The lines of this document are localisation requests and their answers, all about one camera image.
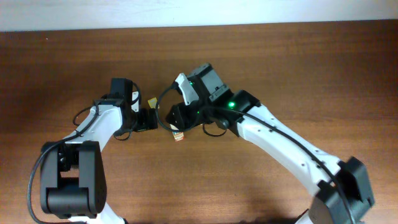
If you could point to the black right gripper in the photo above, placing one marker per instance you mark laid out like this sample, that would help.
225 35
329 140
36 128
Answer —
183 122

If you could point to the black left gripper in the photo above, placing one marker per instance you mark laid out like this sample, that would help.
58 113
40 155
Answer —
144 124

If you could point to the yellow letter block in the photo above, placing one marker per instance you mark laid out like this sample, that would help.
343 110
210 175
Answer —
152 102

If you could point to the red letter A block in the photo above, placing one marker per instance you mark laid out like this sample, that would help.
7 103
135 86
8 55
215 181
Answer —
178 136

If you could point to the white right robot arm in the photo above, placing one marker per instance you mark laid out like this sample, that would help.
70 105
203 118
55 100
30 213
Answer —
341 190

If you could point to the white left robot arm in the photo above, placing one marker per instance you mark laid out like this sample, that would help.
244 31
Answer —
72 179

